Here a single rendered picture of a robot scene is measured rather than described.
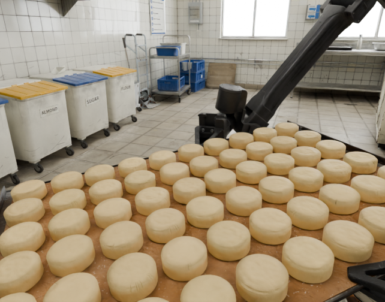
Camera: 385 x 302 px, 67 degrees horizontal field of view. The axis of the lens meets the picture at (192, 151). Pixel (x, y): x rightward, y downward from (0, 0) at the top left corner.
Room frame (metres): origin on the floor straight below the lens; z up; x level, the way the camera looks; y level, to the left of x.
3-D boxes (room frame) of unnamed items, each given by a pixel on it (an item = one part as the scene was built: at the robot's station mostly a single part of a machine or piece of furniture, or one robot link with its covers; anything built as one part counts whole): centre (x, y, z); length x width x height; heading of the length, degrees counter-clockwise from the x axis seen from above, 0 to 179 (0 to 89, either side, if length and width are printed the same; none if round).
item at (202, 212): (0.33, -0.02, 0.99); 0.05 x 0.05 x 0.02
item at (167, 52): (5.41, 0.42, 0.88); 0.40 x 0.30 x 0.16; 74
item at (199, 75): (6.48, 0.01, 0.30); 0.60 x 0.40 x 0.20; 160
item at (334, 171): (0.42, -0.23, 1.01); 0.05 x 0.05 x 0.02
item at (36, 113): (2.68, 1.58, 0.38); 0.64 x 0.54 x 0.77; 71
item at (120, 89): (3.91, 1.13, 0.38); 0.64 x 0.54 x 0.77; 68
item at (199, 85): (6.48, 0.01, 0.10); 0.60 x 0.40 x 0.20; 158
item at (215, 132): (0.60, -0.03, 0.98); 0.09 x 0.07 x 0.07; 158
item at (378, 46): (5.46, -3.34, 0.94); 0.33 x 0.33 x 0.12
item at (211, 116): (0.67, -0.06, 0.99); 0.07 x 0.07 x 0.10; 68
